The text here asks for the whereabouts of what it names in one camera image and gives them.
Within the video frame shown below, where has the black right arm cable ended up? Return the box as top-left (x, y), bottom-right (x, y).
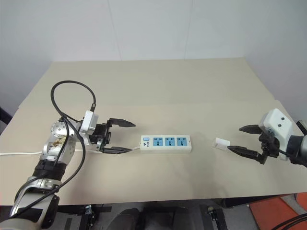
top-left (295, 119), bottom-right (307, 137)

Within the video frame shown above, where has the dark blue bar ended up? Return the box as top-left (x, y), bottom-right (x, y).
top-left (0, 106), bottom-right (13, 126)

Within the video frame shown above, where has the white blue power strip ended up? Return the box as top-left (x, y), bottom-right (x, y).
top-left (140, 134), bottom-right (193, 154)

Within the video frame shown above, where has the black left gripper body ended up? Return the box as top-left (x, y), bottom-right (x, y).
top-left (89, 118), bottom-right (113, 152)

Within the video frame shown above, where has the black metal bracket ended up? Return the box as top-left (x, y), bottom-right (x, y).
top-left (206, 205), bottom-right (229, 230)

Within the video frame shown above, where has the black metal frame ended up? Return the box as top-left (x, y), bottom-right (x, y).
top-left (56, 203), bottom-right (113, 230)

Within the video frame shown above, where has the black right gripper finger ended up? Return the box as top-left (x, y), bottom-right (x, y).
top-left (238, 124), bottom-right (262, 135)
top-left (226, 145), bottom-right (265, 165)

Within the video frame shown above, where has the white plug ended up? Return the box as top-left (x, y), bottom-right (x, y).
top-left (212, 138), bottom-right (232, 151)

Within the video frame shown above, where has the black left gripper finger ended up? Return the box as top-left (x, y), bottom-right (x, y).
top-left (100, 146), bottom-right (133, 155)
top-left (107, 117), bottom-right (137, 128)

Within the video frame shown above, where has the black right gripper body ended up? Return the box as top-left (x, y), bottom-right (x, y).
top-left (257, 130), bottom-right (282, 159)

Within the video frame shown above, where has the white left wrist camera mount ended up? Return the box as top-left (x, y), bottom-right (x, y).
top-left (78, 110), bottom-right (100, 146)

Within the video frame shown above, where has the black table frame bar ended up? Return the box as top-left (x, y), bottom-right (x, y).
top-left (222, 193), bottom-right (298, 208)

